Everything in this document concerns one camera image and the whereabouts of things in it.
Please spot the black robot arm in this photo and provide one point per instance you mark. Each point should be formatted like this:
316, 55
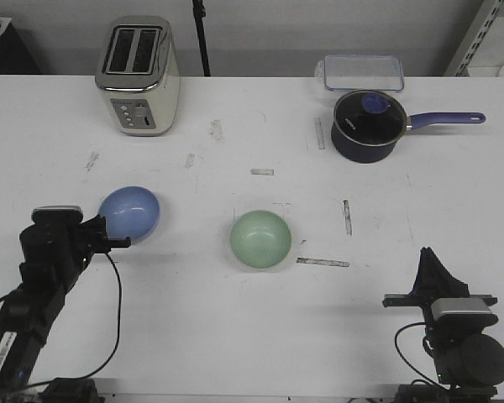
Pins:
469, 364
26, 317

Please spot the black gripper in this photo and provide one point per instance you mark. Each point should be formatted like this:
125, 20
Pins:
55, 249
433, 276

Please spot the glass lid with blue knob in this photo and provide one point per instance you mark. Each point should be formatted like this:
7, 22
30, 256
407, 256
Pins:
369, 118

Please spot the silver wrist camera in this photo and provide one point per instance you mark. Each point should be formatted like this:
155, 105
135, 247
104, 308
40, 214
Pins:
473, 310
68, 214

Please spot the cream and chrome toaster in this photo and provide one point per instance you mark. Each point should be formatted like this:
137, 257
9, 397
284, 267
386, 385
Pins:
138, 76

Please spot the blue bowl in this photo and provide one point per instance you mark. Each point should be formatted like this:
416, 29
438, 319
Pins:
131, 212

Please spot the grey metal shelf upright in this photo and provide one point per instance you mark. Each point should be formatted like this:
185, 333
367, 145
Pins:
481, 51

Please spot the clear plastic food container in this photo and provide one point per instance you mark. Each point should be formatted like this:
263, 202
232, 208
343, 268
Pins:
340, 73

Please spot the black tripod pole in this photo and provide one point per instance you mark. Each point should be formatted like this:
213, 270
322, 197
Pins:
199, 13

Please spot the green bowl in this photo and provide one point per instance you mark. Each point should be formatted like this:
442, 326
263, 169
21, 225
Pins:
260, 239

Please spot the dark blue saucepan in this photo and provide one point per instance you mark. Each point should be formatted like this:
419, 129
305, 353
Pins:
371, 154

